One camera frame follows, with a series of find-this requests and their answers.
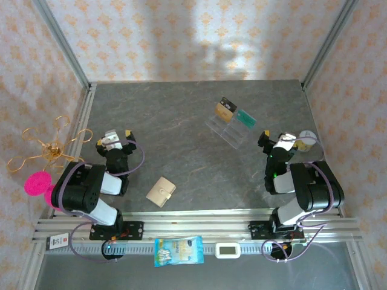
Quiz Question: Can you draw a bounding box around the clear acrylic card stand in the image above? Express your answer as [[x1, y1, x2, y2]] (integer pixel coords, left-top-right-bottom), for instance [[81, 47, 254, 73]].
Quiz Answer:
[[204, 114, 258, 150]]

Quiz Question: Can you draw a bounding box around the beige card holder wallet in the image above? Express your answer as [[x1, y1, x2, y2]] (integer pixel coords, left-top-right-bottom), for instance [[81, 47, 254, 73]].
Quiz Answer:
[[146, 176, 177, 208]]

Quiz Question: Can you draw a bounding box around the teal credit card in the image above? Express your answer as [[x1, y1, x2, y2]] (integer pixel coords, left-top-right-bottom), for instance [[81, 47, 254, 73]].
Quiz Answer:
[[235, 109, 258, 131]]

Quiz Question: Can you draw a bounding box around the black credit card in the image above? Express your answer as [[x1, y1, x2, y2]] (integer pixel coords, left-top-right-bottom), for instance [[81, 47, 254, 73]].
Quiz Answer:
[[220, 96, 238, 114]]

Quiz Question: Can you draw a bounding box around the yellow white candle jar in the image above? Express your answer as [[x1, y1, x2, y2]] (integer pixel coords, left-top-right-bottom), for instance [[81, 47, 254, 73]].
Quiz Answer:
[[297, 129, 319, 153]]

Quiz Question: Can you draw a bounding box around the white number tag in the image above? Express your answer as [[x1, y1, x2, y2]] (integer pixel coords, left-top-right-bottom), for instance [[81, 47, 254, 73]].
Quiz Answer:
[[45, 234, 71, 251]]

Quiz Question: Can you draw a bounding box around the white digital timer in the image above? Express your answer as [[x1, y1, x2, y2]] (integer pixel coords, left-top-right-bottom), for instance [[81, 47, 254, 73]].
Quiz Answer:
[[215, 242, 242, 260]]

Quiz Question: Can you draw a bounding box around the blue snack bag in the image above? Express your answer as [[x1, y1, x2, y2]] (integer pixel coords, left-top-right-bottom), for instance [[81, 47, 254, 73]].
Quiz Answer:
[[154, 235, 205, 268]]

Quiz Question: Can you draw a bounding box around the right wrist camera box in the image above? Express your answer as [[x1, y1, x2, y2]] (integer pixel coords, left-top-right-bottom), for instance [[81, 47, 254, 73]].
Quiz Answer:
[[277, 132, 299, 151]]

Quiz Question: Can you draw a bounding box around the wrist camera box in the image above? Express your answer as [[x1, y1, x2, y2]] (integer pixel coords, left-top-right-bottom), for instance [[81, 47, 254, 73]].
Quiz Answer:
[[101, 129, 122, 151], [277, 132, 299, 151]]

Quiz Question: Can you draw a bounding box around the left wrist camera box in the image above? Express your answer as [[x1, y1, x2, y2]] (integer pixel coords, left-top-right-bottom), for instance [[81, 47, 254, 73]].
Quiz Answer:
[[101, 129, 122, 151]]

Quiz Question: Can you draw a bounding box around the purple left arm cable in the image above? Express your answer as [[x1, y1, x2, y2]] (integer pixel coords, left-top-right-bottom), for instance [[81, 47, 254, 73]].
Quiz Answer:
[[59, 137, 146, 264]]

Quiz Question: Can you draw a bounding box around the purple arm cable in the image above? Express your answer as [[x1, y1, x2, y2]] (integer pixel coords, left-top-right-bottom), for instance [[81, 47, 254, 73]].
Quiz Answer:
[[59, 137, 146, 264], [261, 136, 337, 263]]

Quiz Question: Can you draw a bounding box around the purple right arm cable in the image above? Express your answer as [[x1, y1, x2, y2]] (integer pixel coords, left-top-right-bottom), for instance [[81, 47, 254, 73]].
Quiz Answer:
[[261, 136, 337, 263]]

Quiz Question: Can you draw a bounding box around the aluminium side rail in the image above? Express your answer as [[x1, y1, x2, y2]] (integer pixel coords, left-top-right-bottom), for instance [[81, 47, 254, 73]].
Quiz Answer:
[[50, 83, 98, 219]]

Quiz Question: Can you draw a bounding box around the gold wire ornament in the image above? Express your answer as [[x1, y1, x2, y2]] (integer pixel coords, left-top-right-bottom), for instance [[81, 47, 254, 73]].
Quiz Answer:
[[7, 114, 94, 175]]

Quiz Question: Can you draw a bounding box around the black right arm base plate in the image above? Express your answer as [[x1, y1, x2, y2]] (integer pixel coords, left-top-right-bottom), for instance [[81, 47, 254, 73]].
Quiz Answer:
[[249, 220, 305, 242]]

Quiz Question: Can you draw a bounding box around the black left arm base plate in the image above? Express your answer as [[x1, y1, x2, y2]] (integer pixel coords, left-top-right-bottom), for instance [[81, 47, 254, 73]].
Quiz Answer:
[[89, 221, 145, 242]]

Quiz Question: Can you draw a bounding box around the black round cable hub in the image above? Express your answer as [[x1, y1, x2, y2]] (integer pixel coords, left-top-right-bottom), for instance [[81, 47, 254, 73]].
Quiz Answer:
[[270, 241, 294, 261], [101, 240, 126, 261]]

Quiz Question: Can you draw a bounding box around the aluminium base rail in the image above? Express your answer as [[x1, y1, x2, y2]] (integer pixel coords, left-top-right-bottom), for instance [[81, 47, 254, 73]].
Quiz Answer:
[[31, 207, 362, 242]]

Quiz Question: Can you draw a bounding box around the grey slotted cable duct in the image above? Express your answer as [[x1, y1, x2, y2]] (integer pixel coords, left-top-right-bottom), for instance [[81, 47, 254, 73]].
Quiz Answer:
[[45, 243, 308, 257]]

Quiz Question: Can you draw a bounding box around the aluminium frame post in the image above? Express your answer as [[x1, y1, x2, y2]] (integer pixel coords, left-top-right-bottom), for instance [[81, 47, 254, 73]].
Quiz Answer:
[[302, 0, 361, 91], [31, 0, 93, 90]]

